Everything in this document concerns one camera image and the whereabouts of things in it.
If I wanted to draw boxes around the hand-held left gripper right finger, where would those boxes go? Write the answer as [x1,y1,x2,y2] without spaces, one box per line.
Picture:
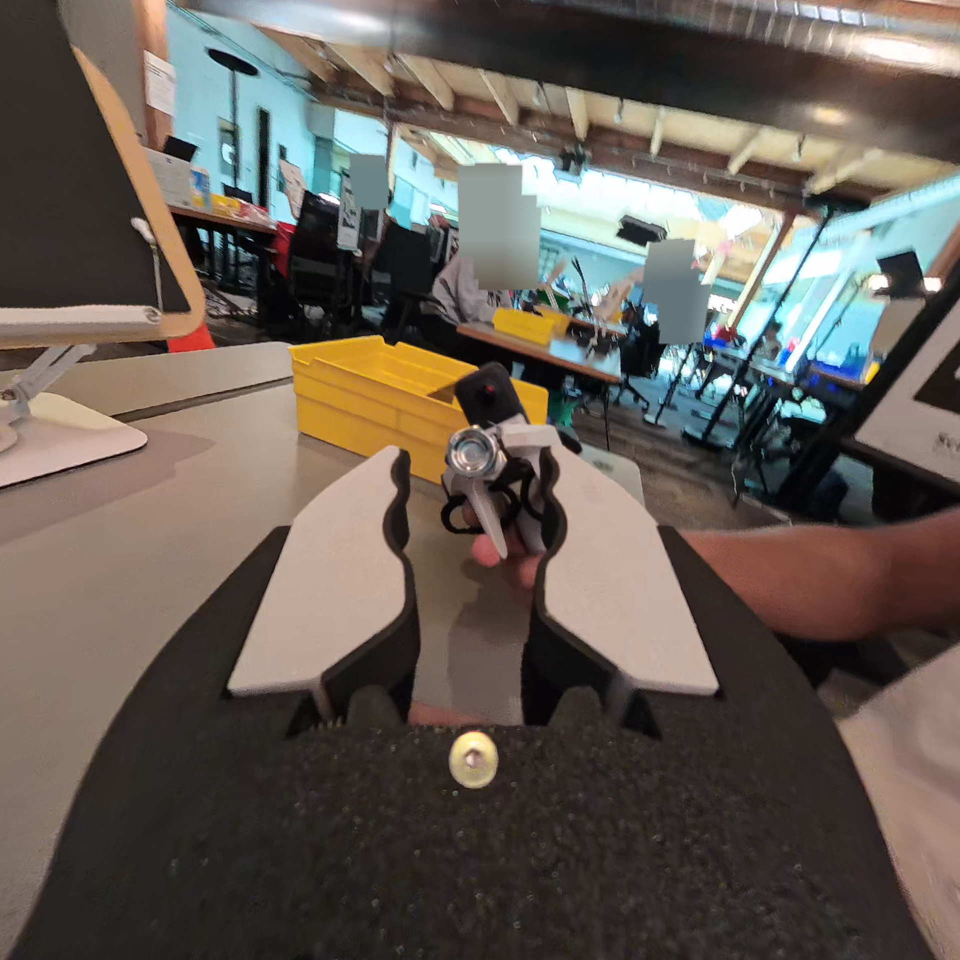
[521,444,721,725]

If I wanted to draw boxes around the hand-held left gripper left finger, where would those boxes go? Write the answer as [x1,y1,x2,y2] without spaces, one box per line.
[226,444,421,721]

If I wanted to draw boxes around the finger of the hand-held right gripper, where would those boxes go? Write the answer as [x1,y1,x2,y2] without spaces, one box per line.
[496,421,562,558]
[441,466,511,561]

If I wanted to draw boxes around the steel hex bolt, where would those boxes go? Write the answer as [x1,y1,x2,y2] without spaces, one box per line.
[446,426,502,477]

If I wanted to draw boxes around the yellow plastic bin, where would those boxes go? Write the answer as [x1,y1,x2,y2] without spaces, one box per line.
[288,335,549,485]
[491,306,571,346]

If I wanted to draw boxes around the person's right forearm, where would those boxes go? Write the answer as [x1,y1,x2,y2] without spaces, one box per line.
[678,510,960,642]

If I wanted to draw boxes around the grey desk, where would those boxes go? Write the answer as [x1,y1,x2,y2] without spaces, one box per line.
[0,341,646,931]

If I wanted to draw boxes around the person's right hand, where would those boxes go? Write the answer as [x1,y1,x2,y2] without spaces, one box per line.
[459,502,549,590]

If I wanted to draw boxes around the tag sign on stand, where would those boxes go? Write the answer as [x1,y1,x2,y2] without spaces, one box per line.
[337,168,361,252]

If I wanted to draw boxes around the black office chair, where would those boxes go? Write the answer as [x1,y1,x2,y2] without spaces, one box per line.
[288,191,354,316]

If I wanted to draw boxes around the white monitor stand base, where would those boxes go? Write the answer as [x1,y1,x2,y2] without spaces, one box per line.
[0,343,150,489]

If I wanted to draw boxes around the framed right tag sign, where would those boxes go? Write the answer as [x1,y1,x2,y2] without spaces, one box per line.
[855,288,960,481]

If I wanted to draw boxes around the person's white shirt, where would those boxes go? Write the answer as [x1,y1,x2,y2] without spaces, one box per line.
[836,645,960,960]

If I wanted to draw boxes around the white cardboard box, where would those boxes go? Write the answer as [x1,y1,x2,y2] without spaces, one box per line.
[146,146,192,207]

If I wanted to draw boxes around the black studio light panel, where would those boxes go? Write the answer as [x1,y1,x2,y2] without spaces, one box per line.
[876,251,925,301]

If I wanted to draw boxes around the black floor lamp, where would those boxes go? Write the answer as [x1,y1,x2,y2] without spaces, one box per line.
[206,46,260,196]

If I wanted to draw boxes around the white cable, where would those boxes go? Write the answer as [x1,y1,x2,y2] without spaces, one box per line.
[131,217,166,309]

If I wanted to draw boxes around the white wall poster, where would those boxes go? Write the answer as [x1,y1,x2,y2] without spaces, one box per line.
[142,51,177,117]

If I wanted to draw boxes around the monitor with wooden frame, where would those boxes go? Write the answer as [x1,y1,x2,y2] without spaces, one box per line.
[0,0,207,346]

